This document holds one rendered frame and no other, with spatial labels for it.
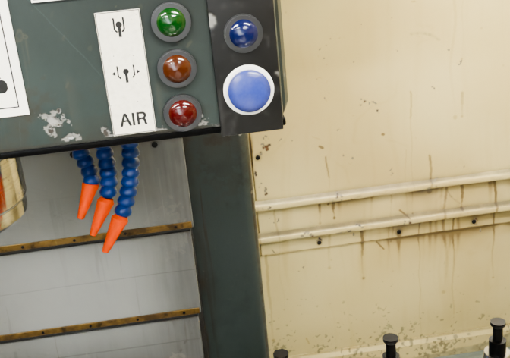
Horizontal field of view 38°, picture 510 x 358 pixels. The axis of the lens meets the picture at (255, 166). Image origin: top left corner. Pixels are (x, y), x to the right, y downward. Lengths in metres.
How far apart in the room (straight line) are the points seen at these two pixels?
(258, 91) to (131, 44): 0.09
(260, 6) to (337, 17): 1.08
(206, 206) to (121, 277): 0.19
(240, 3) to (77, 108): 0.13
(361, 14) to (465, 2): 0.23
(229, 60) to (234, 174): 0.76
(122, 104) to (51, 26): 0.07
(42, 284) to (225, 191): 0.34
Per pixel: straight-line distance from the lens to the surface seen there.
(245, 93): 0.52
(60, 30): 0.52
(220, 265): 1.34
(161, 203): 1.23
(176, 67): 0.52
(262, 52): 0.52
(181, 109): 0.52
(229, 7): 0.52
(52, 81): 0.53
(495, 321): 0.80
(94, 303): 1.32
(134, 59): 0.52
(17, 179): 0.76
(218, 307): 1.38
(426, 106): 1.70
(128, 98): 0.53
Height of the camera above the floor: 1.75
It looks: 20 degrees down
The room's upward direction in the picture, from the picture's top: 5 degrees counter-clockwise
